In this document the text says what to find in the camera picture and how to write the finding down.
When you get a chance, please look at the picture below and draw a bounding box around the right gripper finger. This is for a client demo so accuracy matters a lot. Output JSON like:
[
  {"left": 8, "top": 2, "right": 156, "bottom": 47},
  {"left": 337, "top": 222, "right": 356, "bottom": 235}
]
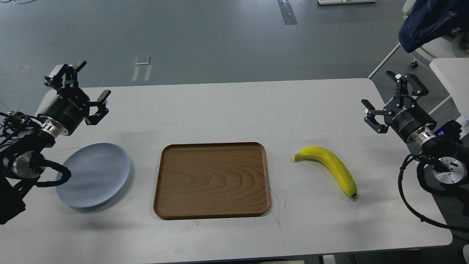
[
  {"left": 361, "top": 99, "right": 389, "bottom": 133},
  {"left": 385, "top": 71, "right": 429, "bottom": 107}
]

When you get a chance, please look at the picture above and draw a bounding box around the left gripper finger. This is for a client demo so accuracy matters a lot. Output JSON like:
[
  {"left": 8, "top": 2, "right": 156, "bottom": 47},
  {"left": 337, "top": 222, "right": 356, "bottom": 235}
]
[
  {"left": 84, "top": 90, "right": 111, "bottom": 125},
  {"left": 44, "top": 61, "right": 87, "bottom": 92}
]

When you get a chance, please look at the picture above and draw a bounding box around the white side table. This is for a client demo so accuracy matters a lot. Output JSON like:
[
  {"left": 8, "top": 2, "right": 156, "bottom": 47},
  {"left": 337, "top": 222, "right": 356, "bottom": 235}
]
[{"left": 429, "top": 58, "right": 469, "bottom": 137}]

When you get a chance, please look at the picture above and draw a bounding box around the white office chair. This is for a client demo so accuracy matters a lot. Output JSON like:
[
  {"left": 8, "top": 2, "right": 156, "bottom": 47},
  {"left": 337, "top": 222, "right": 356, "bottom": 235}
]
[{"left": 367, "top": 0, "right": 469, "bottom": 79}]

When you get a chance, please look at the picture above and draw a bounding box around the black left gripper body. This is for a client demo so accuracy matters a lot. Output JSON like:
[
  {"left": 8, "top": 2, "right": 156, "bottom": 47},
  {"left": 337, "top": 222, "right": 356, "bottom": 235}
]
[{"left": 37, "top": 93, "right": 90, "bottom": 136}]

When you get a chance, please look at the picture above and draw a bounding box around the blue denim jacket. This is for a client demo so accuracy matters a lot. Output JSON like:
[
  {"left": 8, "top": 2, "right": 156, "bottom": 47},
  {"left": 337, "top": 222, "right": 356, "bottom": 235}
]
[{"left": 398, "top": 0, "right": 469, "bottom": 53}]

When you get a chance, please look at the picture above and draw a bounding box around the yellow banana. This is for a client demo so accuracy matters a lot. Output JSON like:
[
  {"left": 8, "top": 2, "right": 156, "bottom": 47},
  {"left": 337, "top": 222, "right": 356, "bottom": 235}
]
[{"left": 293, "top": 146, "right": 358, "bottom": 199}]

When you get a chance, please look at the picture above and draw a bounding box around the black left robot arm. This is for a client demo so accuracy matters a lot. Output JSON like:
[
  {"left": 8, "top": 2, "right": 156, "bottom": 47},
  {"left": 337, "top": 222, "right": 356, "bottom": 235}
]
[{"left": 0, "top": 61, "right": 111, "bottom": 224}]

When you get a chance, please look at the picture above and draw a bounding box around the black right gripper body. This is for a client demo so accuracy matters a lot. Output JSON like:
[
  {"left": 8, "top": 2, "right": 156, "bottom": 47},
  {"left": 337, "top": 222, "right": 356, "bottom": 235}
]
[{"left": 384, "top": 104, "right": 437, "bottom": 143}]

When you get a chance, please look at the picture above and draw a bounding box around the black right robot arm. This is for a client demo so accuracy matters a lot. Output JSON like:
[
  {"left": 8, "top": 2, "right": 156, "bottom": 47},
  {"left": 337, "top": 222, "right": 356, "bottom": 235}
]
[{"left": 362, "top": 71, "right": 468, "bottom": 184}]

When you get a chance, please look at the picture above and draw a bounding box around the blue round plate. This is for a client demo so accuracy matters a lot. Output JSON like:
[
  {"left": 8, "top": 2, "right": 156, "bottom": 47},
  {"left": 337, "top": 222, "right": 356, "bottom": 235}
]
[{"left": 56, "top": 143, "right": 131, "bottom": 208}]

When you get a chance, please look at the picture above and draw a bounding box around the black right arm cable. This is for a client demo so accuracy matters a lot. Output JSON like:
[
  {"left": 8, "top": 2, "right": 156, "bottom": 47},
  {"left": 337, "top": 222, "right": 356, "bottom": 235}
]
[{"left": 398, "top": 153, "right": 469, "bottom": 232}]

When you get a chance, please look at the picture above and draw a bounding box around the brown wooden tray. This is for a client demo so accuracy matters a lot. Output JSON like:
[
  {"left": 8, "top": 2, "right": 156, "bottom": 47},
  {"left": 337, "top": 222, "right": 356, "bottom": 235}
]
[{"left": 154, "top": 142, "right": 271, "bottom": 220}]

